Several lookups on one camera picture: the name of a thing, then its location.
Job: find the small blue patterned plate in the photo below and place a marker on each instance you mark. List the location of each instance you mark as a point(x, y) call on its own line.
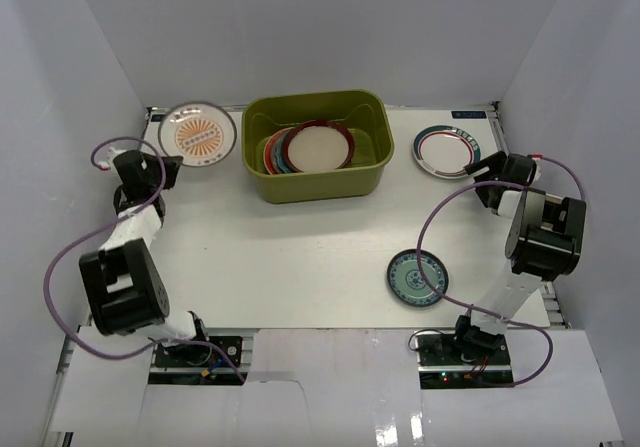
point(406, 282)

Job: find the green plastic bin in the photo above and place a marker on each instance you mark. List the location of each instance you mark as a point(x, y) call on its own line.
point(361, 112)

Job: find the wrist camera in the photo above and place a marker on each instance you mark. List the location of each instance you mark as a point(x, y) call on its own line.
point(536, 158)
point(108, 163)

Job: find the right blue table label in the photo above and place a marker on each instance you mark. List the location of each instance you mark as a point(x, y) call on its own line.
point(468, 114)

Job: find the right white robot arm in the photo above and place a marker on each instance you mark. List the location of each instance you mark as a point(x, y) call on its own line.
point(544, 242)

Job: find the dark red rimmed plate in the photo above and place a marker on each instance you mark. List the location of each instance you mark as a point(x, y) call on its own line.
point(320, 146)

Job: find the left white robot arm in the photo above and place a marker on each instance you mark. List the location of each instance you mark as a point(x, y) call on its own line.
point(125, 292)

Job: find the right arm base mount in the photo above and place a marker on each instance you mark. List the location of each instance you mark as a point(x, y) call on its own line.
point(442, 366)

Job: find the grey deer plate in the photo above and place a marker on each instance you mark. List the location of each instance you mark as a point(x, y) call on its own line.
point(276, 157)

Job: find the teal scalloped plate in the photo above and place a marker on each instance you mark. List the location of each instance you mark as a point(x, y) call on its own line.
point(292, 169)

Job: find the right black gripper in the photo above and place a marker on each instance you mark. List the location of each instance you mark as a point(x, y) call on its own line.
point(496, 163)

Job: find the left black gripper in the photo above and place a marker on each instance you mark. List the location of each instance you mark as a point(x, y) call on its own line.
point(156, 168)

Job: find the white plate striped rim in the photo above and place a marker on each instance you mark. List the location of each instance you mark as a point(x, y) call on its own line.
point(445, 151)

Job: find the red and teal plate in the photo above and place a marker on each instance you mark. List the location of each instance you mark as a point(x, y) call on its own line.
point(267, 159)

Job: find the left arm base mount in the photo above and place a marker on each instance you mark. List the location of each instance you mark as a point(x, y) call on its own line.
point(184, 365)

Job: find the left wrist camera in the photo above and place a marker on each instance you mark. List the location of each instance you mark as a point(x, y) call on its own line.
point(108, 163)

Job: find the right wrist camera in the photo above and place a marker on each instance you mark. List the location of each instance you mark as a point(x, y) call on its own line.
point(536, 158)

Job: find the orange sunburst plate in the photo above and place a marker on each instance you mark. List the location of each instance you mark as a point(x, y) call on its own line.
point(202, 133)

